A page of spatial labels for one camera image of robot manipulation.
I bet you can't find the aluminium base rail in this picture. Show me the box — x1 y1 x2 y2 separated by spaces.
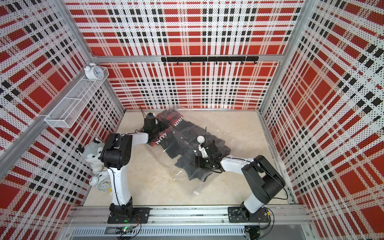
60 205 316 240

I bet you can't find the grey white husky plush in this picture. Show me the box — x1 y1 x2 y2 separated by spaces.
76 138 105 174

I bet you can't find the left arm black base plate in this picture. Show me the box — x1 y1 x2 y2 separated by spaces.
107 207 151 224

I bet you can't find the clear plastic vacuum bag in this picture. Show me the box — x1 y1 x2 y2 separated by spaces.
150 109 239 196

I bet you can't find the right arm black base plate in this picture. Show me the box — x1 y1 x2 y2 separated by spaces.
228 207 270 224

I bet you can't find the white alarm clock on shelf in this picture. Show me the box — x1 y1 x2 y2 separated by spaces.
84 63 104 80

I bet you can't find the white wire mesh shelf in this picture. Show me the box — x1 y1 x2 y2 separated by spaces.
45 66 109 129

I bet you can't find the white alarm clock on table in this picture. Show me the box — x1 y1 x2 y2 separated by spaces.
89 170 111 192

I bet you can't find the red black plaid shirt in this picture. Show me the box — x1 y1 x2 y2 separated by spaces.
150 109 183 146

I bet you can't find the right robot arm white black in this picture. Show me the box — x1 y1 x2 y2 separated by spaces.
195 136 286 214

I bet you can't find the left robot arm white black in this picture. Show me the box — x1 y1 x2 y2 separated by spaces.
100 113 169 219

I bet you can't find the black wall hook rail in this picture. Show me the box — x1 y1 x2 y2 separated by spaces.
161 56 259 64

